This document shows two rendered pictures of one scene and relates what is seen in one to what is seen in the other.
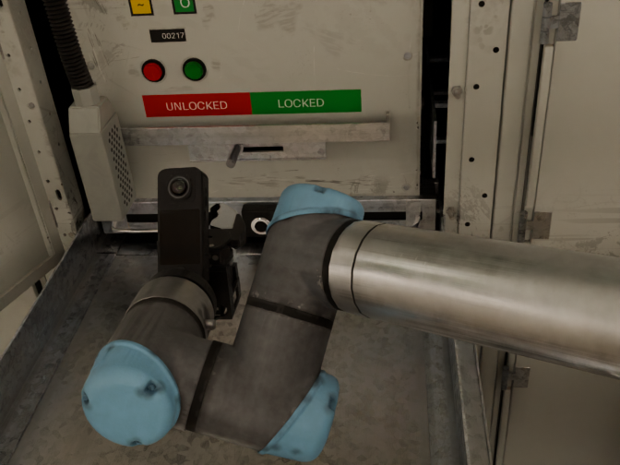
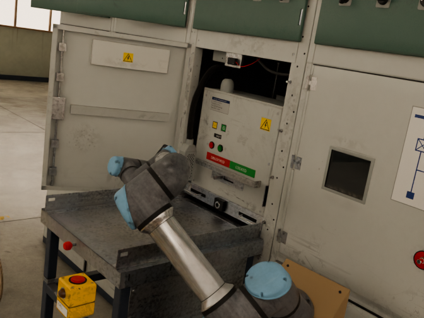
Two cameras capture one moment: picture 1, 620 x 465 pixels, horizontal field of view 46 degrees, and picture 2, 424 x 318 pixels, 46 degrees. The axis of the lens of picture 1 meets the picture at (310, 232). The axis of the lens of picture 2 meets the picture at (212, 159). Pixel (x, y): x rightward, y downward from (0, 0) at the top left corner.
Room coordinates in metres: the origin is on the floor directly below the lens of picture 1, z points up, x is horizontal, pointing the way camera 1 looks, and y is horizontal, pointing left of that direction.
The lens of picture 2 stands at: (-0.76, -1.24, 1.60)
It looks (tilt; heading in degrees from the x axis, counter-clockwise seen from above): 13 degrees down; 39
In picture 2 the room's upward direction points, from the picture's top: 9 degrees clockwise
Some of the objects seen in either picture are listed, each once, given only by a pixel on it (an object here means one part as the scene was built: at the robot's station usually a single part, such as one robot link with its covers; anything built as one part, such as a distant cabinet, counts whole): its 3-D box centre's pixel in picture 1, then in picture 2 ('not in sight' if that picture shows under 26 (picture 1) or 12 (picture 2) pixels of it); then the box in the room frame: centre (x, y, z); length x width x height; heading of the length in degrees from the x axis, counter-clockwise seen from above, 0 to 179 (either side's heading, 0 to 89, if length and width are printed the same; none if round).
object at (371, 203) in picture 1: (265, 208); (225, 204); (1.00, 0.07, 0.89); 0.54 x 0.05 x 0.06; 82
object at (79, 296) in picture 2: not in sight; (76, 296); (0.03, -0.18, 0.85); 0.08 x 0.08 x 0.10; 82
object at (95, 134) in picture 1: (102, 157); (187, 161); (0.94, 0.29, 1.04); 0.08 x 0.05 x 0.17; 172
